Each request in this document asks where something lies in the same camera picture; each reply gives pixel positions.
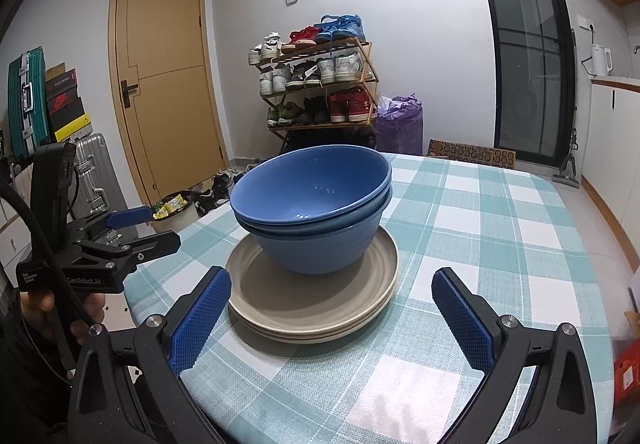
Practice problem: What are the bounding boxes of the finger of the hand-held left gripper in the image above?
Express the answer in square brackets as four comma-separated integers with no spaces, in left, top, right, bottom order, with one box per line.
[74,205,154,240]
[74,230,182,271]

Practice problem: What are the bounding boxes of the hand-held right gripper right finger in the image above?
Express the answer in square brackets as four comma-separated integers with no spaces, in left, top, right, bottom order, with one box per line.
[431,267,598,444]

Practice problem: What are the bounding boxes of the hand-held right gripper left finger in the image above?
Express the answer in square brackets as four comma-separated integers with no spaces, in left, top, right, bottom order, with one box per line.
[67,265,233,444]

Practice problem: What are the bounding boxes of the large blue bowl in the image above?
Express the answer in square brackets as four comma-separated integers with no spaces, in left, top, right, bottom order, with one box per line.
[236,189,394,276]

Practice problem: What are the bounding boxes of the small blue bowl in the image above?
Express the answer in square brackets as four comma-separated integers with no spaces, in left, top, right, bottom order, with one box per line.
[230,145,393,230]

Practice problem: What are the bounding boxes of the person's left hand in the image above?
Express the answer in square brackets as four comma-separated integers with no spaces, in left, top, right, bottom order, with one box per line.
[19,291,107,352]

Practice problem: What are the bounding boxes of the beige trash bin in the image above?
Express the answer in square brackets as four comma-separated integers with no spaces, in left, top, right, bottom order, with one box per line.
[149,191,199,234]

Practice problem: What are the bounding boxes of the yellow wrappers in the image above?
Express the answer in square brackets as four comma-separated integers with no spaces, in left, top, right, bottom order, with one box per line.
[152,194,187,219]

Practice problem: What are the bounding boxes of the silver suitcase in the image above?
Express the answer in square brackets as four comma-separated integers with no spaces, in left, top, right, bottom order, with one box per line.
[69,131,127,247]

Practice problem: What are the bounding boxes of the white drawer cabinet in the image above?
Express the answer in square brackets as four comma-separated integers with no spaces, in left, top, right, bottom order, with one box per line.
[0,204,40,287]

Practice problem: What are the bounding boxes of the teal checked tablecloth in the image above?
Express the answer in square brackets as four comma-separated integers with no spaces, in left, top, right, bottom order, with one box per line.
[122,151,619,444]

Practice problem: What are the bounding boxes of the scattered shoes pile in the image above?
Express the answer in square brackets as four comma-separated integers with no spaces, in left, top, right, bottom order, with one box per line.
[191,155,273,219]

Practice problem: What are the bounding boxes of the yellow black shoe box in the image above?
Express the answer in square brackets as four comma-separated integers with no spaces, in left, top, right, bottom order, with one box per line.
[52,111,94,143]

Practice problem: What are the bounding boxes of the stack of shoe boxes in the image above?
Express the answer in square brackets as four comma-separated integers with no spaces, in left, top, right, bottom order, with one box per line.
[46,68,83,127]

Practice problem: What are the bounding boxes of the yellow wooden door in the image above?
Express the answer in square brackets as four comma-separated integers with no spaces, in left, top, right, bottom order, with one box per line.
[108,0,227,206]

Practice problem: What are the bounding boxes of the teal suitcase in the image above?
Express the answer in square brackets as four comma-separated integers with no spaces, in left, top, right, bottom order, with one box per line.
[7,48,52,160]

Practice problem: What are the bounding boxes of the patterned flat cardboard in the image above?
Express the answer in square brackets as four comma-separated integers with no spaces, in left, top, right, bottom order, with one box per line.
[426,139,517,169]

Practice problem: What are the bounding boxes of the brown cardboard box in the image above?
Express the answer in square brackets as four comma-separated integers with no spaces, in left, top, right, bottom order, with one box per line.
[611,309,640,397]

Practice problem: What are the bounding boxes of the stick vacuum cleaner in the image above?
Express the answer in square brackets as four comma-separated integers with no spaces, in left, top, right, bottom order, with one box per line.
[551,28,582,188]

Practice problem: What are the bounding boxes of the purple bag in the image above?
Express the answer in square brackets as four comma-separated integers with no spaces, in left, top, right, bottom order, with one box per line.
[374,93,425,157]

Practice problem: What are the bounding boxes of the wooden shoe rack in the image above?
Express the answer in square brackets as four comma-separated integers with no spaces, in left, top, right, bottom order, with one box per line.
[248,37,379,151]

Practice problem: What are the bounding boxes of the white counter cabinet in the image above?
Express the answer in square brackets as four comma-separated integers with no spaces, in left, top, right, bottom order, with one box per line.
[579,73,640,272]

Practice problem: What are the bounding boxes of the black glass door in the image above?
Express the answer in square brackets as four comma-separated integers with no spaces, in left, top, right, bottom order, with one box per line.
[466,0,575,164]

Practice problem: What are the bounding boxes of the white electric kettle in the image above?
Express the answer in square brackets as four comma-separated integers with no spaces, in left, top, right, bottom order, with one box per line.
[589,43,615,77]

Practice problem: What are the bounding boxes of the black cable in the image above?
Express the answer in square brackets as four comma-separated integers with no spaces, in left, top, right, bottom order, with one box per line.
[0,177,100,327]

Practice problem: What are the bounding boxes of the black door handle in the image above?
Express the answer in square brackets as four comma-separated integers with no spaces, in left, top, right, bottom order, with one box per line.
[119,79,141,110]

